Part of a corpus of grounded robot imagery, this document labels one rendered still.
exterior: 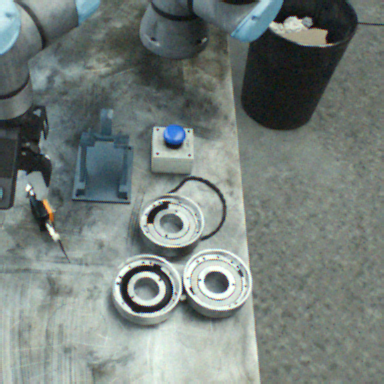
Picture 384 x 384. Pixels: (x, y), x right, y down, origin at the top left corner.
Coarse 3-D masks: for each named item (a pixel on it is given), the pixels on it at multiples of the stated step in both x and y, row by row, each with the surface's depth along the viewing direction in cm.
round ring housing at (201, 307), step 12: (204, 252) 102; (216, 252) 103; (228, 252) 102; (192, 264) 102; (240, 264) 102; (204, 276) 101; (216, 276) 103; (228, 276) 101; (204, 288) 99; (228, 288) 100; (192, 300) 98; (216, 300) 99; (240, 300) 99; (204, 312) 98; (216, 312) 97; (228, 312) 97
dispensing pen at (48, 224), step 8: (32, 192) 109; (32, 200) 106; (40, 200) 106; (32, 208) 107; (40, 208) 105; (40, 216) 104; (48, 216) 105; (40, 224) 106; (48, 224) 105; (56, 232) 105; (56, 240) 104
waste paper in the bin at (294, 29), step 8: (272, 24) 221; (280, 24) 222; (288, 24) 221; (296, 24) 221; (304, 24) 224; (312, 24) 224; (280, 32) 214; (288, 32) 220; (296, 32) 213; (304, 32) 213; (312, 32) 213; (320, 32) 213; (296, 40) 213; (304, 40) 213; (312, 40) 213; (320, 40) 212
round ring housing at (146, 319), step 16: (144, 256) 101; (144, 272) 101; (176, 272) 100; (112, 288) 97; (128, 288) 99; (160, 288) 99; (176, 288) 99; (144, 304) 97; (176, 304) 97; (144, 320) 96; (160, 320) 97
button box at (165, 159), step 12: (156, 132) 117; (192, 132) 117; (156, 144) 115; (168, 144) 114; (180, 144) 115; (192, 144) 115; (156, 156) 113; (168, 156) 113; (180, 156) 113; (192, 156) 114; (156, 168) 116; (168, 168) 115; (180, 168) 115
